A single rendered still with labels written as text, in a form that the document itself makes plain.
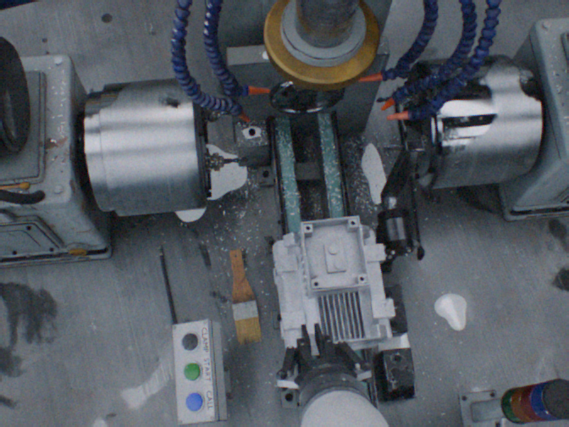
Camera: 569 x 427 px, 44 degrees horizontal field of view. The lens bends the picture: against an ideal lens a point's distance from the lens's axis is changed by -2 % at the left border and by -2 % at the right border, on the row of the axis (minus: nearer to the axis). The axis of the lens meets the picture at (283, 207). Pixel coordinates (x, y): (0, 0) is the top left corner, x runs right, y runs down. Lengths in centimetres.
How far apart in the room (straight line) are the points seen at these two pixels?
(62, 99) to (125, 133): 13
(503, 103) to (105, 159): 71
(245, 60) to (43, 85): 36
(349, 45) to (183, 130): 33
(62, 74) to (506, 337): 103
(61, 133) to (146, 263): 40
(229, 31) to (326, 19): 45
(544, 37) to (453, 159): 30
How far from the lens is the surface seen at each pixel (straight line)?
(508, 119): 132
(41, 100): 130
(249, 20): 141
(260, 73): 134
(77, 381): 153
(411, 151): 114
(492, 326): 157
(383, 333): 122
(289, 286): 124
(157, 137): 124
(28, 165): 125
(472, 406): 152
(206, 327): 122
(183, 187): 126
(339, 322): 120
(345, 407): 79
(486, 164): 134
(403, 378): 145
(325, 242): 121
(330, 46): 108
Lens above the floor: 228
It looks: 71 degrees down
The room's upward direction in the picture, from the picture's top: 6 degrees clockwise
